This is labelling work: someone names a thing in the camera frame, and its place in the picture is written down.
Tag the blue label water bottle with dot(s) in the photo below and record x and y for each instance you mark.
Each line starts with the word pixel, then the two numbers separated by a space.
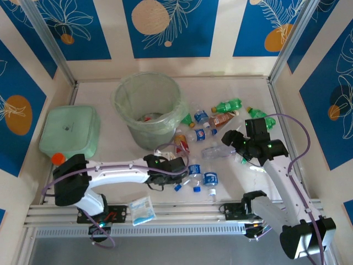
pixel 211 179
pixel 201 117
pixel 194 169

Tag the large clear plastic bottle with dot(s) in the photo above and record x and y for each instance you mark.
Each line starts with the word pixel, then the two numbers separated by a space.
pixel 218 151

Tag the brown drink bottle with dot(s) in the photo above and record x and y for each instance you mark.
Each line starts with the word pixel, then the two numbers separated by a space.
pixel 220 119

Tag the red orange drink bottle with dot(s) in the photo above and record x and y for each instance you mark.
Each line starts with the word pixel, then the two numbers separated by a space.
pixel 182 142

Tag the clear bottle with green label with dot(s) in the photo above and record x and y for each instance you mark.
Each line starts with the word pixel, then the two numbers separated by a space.
pixel 243 161

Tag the pepsi label clear bottle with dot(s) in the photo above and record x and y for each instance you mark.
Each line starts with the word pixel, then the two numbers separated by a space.
pixel 200 135

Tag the green bottle with yellow cap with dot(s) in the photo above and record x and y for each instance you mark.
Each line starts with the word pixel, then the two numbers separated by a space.
pixel 187 119
pixel 228 105
pixel 257 113

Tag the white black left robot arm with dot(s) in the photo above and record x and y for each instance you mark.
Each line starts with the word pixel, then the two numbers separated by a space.
pixel 118 172

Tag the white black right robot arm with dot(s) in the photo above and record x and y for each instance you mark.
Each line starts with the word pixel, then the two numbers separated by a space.
pixel 281 179

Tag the grey mesh waste bin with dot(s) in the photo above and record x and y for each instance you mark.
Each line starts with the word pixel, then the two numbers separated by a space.
pixel 154 138

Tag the small blue bottle cap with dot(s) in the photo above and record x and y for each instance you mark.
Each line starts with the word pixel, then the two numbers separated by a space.
pixel 177 188

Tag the white blue wipes packet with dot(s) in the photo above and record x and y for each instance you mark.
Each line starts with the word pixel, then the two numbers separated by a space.
pixel 142 211

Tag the green plastic lid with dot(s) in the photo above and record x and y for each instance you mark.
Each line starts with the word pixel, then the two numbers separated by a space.
pixel 69 129

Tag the clear bottle with orange cap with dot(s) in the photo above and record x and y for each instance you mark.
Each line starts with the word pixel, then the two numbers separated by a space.
pixel 58 159

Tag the aluminium table side rail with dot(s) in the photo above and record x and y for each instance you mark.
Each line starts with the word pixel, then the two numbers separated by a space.
pixel 282 110

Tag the aluminium front mounting rail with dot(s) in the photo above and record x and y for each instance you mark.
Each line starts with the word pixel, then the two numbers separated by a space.
pixel 193 212

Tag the aluminium table back rail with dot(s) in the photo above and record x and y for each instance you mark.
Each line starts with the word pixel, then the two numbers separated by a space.
pixel 234 79

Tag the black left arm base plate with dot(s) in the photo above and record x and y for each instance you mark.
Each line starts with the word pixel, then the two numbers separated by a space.
pixel 118 214

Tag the blue floral wall poster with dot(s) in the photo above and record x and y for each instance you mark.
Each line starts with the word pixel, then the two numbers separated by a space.
pixel 82 33
pixel 325 124
pixel 248 27
pixel 16 138
pixel 30 30
pixel 193 27
pixel 317 27

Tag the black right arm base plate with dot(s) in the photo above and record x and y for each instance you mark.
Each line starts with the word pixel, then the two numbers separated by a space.
pixel 230 211

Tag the aluminium frame post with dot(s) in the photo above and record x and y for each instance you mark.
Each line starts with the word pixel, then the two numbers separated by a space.
pixel 49 41
pixel 294 41

